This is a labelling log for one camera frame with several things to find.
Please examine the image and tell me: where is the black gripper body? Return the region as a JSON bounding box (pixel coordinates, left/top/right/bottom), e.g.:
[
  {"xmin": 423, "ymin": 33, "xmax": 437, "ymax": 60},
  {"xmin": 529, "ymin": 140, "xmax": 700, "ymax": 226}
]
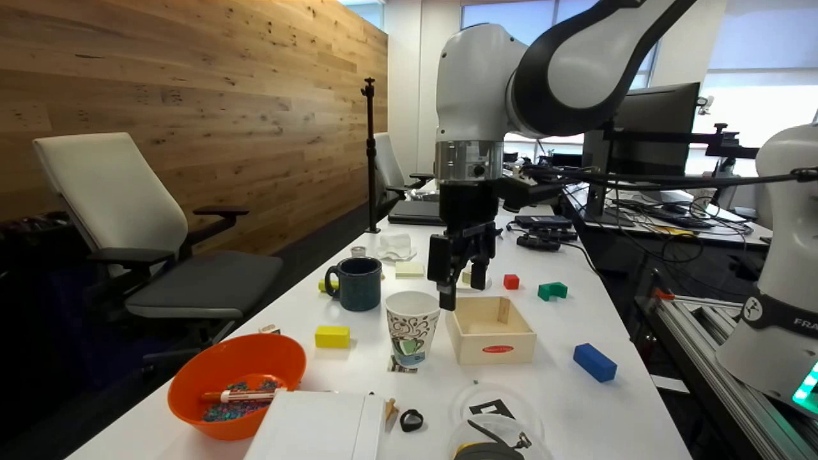
[{"xmin": 437, "ymin": 178, "xmax": 502, "ymax": 241}]

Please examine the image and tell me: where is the dark blue mug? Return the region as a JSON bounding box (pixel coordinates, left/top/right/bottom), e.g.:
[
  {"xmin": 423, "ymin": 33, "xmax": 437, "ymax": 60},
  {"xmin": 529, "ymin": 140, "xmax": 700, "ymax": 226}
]
[{"xmin": 323, "ymin": 256, "xmax": 383, "ymax": 314}]

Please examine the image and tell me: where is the flat white box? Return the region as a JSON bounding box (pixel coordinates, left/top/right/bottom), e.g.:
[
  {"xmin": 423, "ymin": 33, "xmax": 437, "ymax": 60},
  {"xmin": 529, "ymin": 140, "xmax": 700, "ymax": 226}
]
[{"xmin": 244, "ymin": 389, "xmax": 387, "ymax": 460}]

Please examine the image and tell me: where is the orange plastic bowl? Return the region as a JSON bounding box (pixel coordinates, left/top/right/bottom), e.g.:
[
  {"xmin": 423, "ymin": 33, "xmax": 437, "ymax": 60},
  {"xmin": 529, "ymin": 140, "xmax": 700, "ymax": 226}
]
[{"xmin": 167, "ymin": 329, "xmax": 310, "ymax": 443}]

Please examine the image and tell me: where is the marker pen in bowl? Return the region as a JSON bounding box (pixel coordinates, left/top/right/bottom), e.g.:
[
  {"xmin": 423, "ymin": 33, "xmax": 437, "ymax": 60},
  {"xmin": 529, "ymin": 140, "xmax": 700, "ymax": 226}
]
[{"xmin": 202, "ymin": 382, "xmax": 280, "ymax": 406}]

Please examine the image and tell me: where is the black computer monitor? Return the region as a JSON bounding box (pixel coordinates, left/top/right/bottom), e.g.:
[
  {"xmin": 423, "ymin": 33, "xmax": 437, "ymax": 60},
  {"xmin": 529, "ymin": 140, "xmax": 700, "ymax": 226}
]
[{"xmin": 583, "ymin": 81, "xmax": 703, "ymax": 219}]

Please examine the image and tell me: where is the black device on table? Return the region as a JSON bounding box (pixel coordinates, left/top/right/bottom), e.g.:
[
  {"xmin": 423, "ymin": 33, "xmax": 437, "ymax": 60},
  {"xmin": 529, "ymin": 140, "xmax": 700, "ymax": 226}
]
[{"xmin": 515, "ymin": 213, "xmax": 579, "ymax": 254}]

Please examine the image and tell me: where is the green arch block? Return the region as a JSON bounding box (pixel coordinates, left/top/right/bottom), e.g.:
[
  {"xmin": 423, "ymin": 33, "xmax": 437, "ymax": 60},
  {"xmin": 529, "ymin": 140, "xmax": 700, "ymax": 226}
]
[{"xmin": 538, "ymin": 278, "xmax": 570, "ymax": 304}]

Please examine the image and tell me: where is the dark laptop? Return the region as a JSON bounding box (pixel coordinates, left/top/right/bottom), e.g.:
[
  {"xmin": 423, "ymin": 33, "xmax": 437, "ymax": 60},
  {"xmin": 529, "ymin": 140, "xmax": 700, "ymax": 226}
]
[{"xmin": 387, "ymin": 198, "xmax": 446, "ymax": 227}]

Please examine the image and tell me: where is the aluminium rail with black base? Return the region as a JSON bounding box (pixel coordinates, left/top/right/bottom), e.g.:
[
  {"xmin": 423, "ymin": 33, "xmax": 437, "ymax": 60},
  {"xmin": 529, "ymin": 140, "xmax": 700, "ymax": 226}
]
[{"xmin": 650, "ymin": 288, "xmax": 818, "ymax": 460}]

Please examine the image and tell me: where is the clear round plastic container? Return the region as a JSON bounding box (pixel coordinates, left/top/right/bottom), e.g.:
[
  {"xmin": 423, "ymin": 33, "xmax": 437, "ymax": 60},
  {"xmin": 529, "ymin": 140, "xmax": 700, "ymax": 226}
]
[{"xmin": 446, "ymin": 415, "xmax": 558, "ymax": 460}]

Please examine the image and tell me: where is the small black pebble-shaped object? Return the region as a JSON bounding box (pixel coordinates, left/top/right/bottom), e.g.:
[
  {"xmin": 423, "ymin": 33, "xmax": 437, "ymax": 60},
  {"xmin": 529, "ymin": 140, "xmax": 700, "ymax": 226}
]
[{"xmin": 400, "ymin": 406, "xmax": 428, "ymax": 435}]

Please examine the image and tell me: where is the open wooden box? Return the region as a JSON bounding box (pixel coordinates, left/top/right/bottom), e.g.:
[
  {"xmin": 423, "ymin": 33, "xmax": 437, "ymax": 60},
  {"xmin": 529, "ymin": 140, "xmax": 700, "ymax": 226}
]
[{"xmin": 446, "ymin": 293, "xmax": 540, "ymax": 368}]

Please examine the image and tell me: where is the patterned paper cup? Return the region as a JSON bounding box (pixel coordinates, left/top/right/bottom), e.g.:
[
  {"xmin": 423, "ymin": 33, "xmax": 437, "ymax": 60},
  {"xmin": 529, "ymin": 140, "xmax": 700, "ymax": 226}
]
[{"xmin": 383, "ymin": 288, "xmax": 442, "ymax": 370}]

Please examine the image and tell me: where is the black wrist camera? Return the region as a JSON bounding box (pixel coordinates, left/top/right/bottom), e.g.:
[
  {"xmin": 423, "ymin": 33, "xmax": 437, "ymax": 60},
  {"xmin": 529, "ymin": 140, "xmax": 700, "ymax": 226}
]
[{"xmin": 497, "ymin": 173, "xmax": 558, "ymax": 213}]

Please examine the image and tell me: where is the yellow rectangular block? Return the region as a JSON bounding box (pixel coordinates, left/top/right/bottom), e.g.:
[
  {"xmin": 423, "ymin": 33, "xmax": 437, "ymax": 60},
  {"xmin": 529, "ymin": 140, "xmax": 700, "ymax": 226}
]
[{"xmin": 313, "ymin": 322, "xmax": 355, "ymax": 350}]

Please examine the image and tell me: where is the white and grey office chair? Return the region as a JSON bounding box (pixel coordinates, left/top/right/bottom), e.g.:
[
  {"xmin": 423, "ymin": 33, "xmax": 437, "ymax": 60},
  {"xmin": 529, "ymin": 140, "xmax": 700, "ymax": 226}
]
[{"xmin": 30, "ymin": 129, "xmax": 287, "ymax": 342}]

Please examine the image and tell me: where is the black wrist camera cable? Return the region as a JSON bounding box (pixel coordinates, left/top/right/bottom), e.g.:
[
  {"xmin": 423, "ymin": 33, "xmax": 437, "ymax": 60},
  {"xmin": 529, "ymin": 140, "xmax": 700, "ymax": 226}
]
[{"xmin": 553, "ymin": 163, "xmax": 818, "ymax": 193}]

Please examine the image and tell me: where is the blue rectangular block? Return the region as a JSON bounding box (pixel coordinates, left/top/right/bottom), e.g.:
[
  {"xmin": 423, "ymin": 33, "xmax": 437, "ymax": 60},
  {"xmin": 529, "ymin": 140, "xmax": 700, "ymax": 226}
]
[{"xmin": 570, "ymin": 339, "xmax": 620, "ymax": 385}]

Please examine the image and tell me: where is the black tripod pole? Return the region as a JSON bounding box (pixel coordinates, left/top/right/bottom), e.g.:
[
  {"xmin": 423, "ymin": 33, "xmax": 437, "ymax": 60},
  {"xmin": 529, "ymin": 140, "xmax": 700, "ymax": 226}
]
[{"xmin": 359, "ymin": 75, "xmax": 383, "ymax": 235}]

